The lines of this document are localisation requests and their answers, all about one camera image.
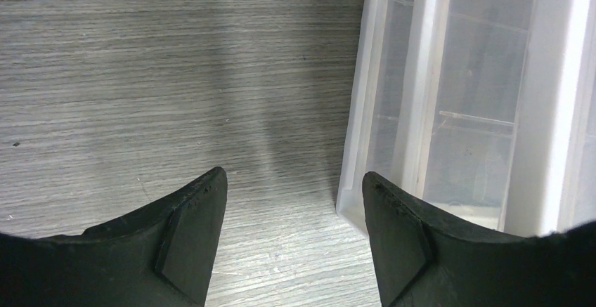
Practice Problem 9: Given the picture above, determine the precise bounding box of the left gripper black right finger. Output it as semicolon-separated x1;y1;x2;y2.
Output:
362;171;595;306

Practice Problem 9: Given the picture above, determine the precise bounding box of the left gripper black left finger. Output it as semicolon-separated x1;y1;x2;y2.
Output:
1;166;228;306

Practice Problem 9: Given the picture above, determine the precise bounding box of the white plastic drawer organizer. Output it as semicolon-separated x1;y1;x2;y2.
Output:
336;0;595;236

